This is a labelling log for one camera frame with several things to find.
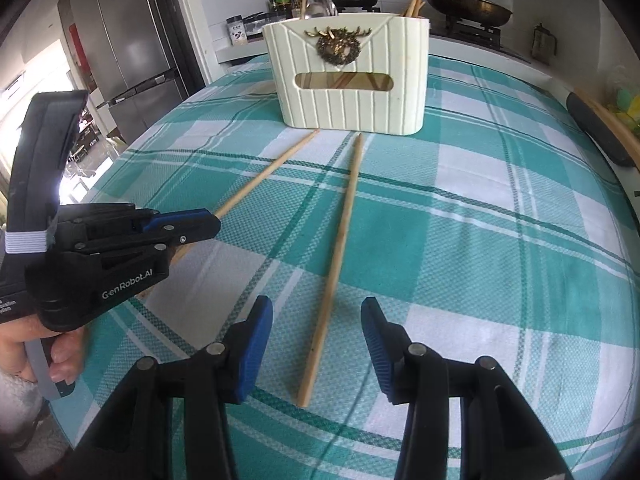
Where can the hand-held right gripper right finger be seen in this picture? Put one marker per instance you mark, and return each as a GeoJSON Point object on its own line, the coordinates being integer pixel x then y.
{"type": "Point", "coordinates": [377, 355]}

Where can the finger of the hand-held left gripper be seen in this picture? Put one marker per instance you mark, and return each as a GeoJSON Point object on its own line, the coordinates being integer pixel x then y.
{"type": "Point", "coordinates": [180, 216]}
{"type": "Point", "coordinates": [197, 232]}

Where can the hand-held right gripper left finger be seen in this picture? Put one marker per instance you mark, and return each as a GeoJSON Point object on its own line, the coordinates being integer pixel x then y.
{"type": "Point", "coordinates": [255, 355]}

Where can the white ribbed utensil holder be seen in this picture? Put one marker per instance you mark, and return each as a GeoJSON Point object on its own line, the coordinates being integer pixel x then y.
{"type": "Point", "coordinates": [350, 115]}

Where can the person's left hand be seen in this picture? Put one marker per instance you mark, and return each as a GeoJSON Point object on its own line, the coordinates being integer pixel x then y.
{"type": "Point", "coordinates": [67, 355]}

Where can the green white plaid tablecloth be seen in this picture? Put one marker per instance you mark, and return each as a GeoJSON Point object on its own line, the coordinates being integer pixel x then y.
{"type": "Point", "coordinates": [450, 235]}

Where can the steel refrigerator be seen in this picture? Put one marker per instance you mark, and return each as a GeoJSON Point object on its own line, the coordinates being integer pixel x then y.
{"type": "Point", "coordinates": [125, 35]}

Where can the seasoning jar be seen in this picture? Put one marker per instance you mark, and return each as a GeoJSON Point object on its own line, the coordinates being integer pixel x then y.
{"type": "Point", "coordinates": [237, 32]}

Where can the black textured pad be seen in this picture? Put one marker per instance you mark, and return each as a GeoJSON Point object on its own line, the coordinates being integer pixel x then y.
{"type": "Point", "coordinates": [595, 127]}

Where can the wooden cutting board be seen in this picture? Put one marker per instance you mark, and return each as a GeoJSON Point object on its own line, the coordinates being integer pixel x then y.
{"type": "Point", "coordinates": [615, 125]}

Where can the black gas stove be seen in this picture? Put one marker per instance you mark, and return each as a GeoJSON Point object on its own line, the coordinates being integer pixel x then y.
{"type": "Point", "coordinates": [475, 35]}

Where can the yellow bag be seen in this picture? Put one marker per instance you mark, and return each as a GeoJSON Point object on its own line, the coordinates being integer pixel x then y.
{"type": "Point", "coordinates": [632, 120]}

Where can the glass pitcher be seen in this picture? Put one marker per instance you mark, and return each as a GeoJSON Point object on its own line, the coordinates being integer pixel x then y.
{"type": "Point", "coordinates": [542, 45]}

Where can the green scrubber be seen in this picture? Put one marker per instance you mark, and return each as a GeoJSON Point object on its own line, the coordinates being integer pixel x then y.
{"type": "Point", "coordinates": [625, 97]}

